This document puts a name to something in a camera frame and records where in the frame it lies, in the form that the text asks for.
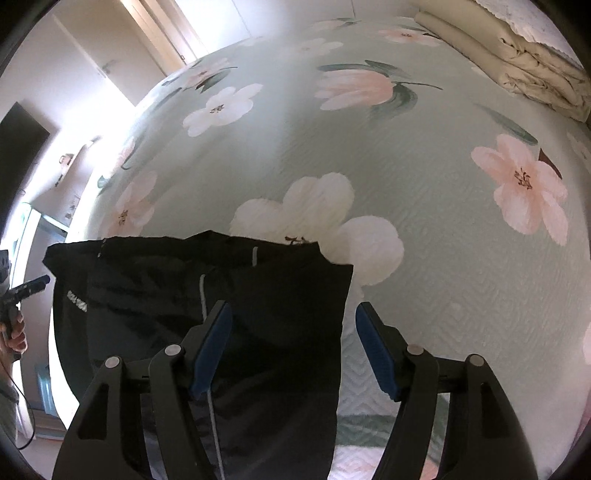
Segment black hooded jacket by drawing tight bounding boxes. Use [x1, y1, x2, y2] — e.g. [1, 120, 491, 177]
[43, 231, 353, 479]

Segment person's grey-sleeved forearm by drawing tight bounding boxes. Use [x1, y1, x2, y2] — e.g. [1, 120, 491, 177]
[0, 353, 19, 443]

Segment white bedroom door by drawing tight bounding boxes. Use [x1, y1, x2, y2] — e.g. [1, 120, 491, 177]
[54, 0, 184, 104]

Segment person's left hand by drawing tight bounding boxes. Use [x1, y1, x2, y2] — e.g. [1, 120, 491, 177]
[1, 310, 28, 355]

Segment floral green bedspread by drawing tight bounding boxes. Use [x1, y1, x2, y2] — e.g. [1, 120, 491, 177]
[72, 18, 590, 479]

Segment folded beige duvet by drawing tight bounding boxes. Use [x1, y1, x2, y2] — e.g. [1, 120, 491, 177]
[414, 1, 590, 122]

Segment white floral pillow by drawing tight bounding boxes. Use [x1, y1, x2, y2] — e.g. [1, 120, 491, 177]
[476, 0, 583, 68]

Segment black wall television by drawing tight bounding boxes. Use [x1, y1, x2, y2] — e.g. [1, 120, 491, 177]
[0, 102, 50, 233]

